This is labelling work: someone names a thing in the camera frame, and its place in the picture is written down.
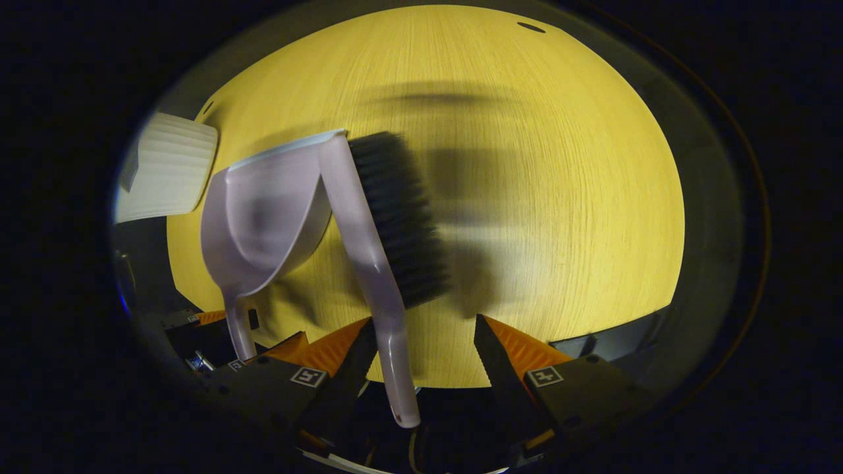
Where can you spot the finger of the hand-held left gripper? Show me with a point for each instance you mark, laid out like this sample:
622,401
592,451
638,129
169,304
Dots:
283,347
204,336

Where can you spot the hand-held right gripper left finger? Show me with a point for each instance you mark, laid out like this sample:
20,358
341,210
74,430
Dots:
355,375

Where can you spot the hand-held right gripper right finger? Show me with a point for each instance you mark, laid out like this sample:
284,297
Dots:
504,388

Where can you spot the pale lilac plastic dustpan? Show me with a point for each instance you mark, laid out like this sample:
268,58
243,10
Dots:
263,217

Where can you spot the small pale lilac broom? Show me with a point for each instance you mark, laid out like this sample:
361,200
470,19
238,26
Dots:
367,243

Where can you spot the white ribbed garbage bin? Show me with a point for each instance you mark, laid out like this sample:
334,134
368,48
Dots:
168,168

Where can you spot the yellow wooden desktop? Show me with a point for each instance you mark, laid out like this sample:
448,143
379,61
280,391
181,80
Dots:
579,197

